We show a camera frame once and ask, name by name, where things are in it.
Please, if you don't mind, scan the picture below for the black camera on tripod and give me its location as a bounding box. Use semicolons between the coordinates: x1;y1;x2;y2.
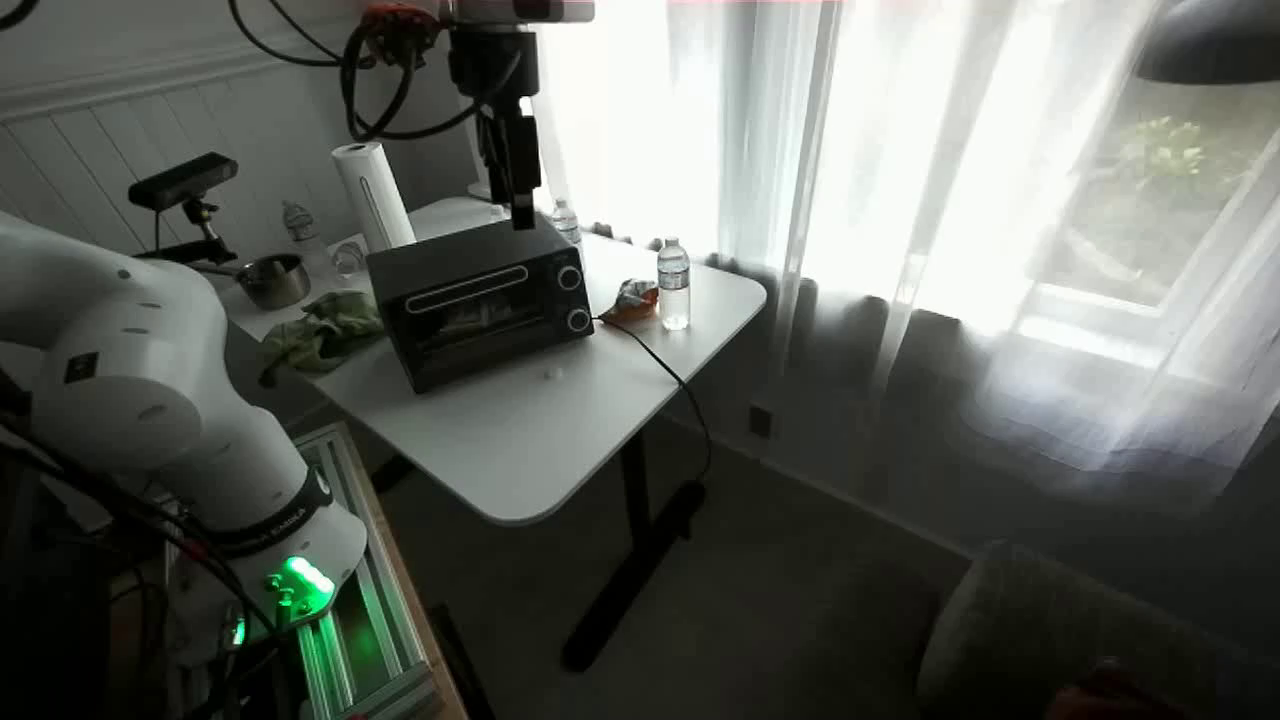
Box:
123;149;243;266

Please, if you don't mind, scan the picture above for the metal bowl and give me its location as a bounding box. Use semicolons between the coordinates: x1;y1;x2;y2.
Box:
233;250;315;310

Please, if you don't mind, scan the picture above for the green cloth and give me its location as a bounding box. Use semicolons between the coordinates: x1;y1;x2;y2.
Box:
256;286;390;389

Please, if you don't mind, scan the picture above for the white sheer curtain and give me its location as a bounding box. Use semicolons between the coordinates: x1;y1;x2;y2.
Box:
533;0;1280;514

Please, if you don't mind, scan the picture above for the black toaster oven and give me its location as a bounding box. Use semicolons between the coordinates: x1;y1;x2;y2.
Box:
364;212;599;395

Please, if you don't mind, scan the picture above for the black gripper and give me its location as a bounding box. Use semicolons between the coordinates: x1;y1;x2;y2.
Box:
478;106;546;231

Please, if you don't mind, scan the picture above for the dark lamp shade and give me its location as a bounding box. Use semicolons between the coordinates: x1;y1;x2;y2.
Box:
1133;0;1280;88

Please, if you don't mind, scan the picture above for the orange snack packet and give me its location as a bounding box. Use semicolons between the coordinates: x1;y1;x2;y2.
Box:
598;276;665;327

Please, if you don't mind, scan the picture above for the window frame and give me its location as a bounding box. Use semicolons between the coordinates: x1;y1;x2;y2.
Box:
1013;77;1280;377

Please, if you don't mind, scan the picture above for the dark grey sofa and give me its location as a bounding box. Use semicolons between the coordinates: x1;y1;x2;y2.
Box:
911;537;1280;720

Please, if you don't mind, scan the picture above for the black table leg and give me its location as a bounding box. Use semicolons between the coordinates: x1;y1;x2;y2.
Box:
555;422;712;675

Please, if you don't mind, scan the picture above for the wooden edged robot base platform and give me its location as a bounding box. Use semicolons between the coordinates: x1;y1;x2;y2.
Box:
292;420;474;720

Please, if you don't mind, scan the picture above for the white paper towel roll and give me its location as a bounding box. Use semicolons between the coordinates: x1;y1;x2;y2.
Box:
328;135;422;255

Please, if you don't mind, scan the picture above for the black power cable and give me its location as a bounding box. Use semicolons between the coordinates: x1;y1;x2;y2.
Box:
604;307;722;492

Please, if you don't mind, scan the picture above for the red cable connector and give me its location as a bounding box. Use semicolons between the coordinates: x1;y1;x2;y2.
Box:
358;0;450;40

